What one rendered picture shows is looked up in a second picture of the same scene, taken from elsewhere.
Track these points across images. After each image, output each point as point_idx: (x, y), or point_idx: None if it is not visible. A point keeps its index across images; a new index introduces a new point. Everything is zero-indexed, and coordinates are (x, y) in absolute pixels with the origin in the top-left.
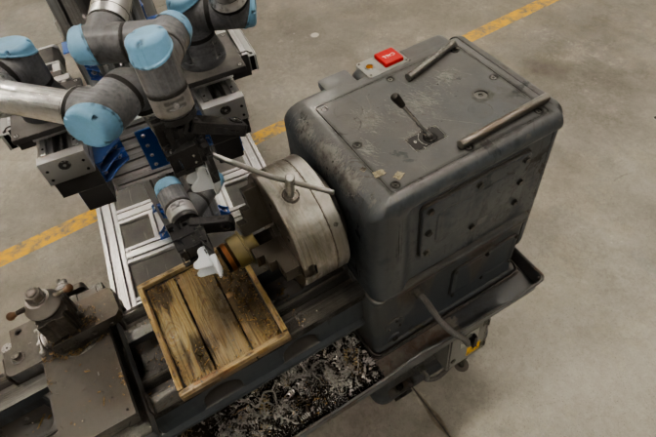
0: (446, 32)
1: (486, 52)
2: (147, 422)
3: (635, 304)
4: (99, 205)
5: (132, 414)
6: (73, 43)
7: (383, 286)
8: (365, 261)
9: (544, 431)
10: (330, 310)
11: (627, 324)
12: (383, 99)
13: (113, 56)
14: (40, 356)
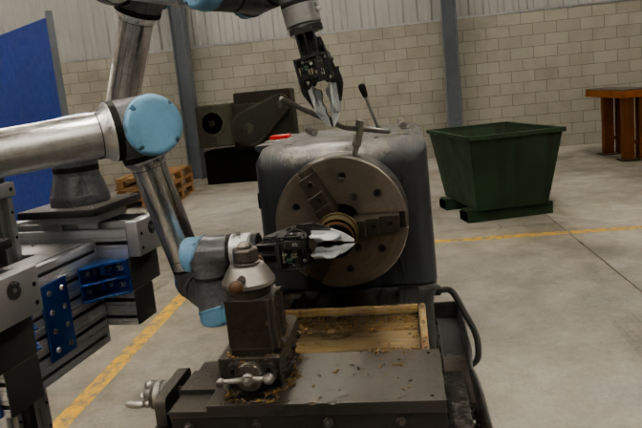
0: (121, 338)
1: (177, 331)
2: (449, 373)
3: (481, 377)
4: (24, 404)
5: (438, 350)
6: None
7: (434, 251)
8: (416, 224)
9: None
10: (416, 300)
11: (493, 388)
12: (317, 138)
13: None
14: None
